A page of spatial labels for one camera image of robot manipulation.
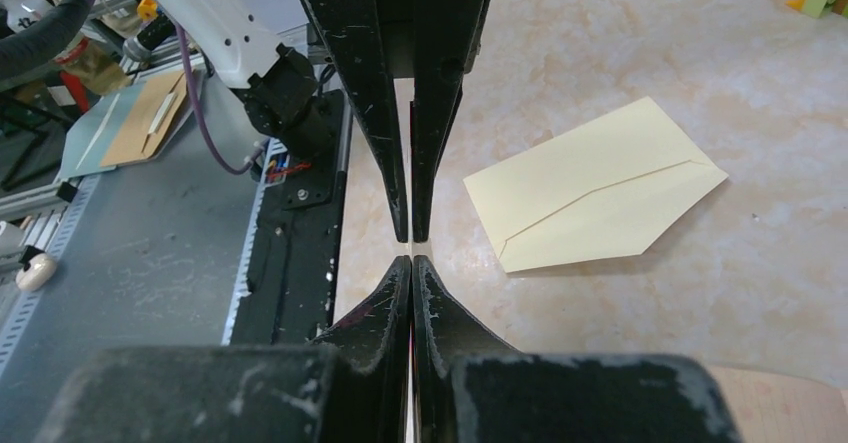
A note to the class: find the cream yellow envelope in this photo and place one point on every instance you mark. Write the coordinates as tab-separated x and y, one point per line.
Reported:
606	189

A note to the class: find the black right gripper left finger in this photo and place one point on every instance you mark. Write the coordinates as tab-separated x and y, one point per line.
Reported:
364	396

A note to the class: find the pink lined notepad sheet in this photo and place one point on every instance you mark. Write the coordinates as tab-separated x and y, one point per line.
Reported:
772	407

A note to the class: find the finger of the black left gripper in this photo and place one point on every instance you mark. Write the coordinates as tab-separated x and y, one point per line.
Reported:
351	33
446	37

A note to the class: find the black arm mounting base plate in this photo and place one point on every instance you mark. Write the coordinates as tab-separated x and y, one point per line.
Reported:
292	272

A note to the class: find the brown envelope on tray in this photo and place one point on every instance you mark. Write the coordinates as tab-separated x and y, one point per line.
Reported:
158	107

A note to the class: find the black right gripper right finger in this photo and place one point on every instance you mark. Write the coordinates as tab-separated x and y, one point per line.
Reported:
442	330

